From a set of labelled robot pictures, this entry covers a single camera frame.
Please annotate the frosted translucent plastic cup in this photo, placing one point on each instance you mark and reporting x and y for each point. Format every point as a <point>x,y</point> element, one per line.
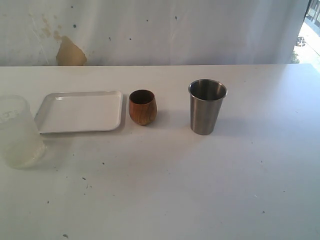
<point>21,145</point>

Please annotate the white rectangular tray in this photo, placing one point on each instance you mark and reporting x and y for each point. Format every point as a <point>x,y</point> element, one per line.
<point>79,112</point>

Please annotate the brown wooden cup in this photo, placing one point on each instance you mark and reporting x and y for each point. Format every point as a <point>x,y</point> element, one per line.
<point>142,107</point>

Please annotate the stainless steel cup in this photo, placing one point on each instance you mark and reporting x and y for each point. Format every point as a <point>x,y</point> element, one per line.
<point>206,98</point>

